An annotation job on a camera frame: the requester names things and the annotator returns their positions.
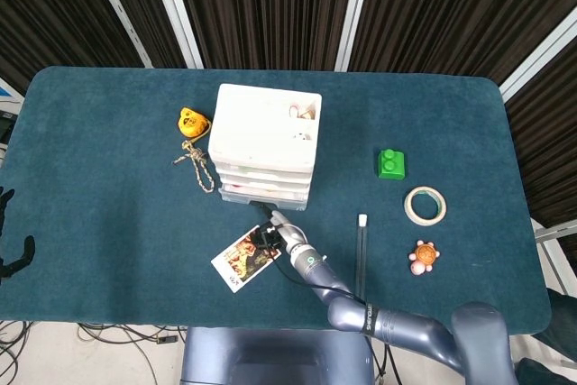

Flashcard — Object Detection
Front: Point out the clear drawer with red ball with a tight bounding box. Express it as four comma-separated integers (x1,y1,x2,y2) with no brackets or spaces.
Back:
218,186,309,212

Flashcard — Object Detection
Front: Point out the picture card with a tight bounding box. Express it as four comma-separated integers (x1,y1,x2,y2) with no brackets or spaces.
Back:
210,224,283,294

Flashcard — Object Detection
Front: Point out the dark teal chair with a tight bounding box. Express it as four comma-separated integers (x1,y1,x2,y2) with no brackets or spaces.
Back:
513,288,577,385

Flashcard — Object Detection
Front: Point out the blue-grey robot torso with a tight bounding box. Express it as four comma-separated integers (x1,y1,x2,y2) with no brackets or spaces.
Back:
179,325,375,385

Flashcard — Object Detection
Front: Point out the teal table cloth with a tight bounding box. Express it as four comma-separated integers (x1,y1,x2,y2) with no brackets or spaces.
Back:
0,65,554,335

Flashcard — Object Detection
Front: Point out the white plastic drawer cabinet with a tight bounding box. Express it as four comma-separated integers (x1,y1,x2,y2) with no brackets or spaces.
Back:
207,83,323,212

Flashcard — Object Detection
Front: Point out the floor cable bundle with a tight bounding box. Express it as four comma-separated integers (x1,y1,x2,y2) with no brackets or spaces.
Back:
0,320,187,385

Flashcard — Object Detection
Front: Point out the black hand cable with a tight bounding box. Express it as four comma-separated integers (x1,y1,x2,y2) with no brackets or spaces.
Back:
265,240,367,306

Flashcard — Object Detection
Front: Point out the masking tape roll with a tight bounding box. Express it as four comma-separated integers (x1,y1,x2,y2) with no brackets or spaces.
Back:
404,186,448,226

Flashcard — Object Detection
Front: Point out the white panel frame post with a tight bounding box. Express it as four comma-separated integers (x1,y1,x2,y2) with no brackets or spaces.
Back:
334,0,378,72
83,0,154,69
144,0,204,69
499,10,577,103

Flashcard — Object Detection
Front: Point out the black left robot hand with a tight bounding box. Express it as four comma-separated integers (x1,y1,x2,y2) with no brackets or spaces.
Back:
0,187,36,286

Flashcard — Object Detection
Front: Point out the pink orange turtle toy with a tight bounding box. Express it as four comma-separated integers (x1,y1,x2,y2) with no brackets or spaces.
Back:
408,240,441,275

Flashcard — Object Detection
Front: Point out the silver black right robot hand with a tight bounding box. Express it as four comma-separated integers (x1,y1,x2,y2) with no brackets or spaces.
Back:
250,201,309,256

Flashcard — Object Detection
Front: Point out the braided beige rope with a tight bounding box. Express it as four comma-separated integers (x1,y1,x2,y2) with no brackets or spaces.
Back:
172,139,215,194

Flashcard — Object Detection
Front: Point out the clear drawer with wooden parts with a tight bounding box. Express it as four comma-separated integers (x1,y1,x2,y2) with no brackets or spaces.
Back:
216,174,312,188

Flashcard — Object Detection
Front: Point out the green building block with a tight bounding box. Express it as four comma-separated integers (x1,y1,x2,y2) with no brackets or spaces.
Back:
377,148,409,181

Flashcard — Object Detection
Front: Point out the glass test tube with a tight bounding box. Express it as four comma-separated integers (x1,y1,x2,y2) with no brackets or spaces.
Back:
354,213,369,303

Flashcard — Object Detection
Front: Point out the yellow tape measure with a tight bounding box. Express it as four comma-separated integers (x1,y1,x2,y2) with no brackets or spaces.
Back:
176,106,213,141

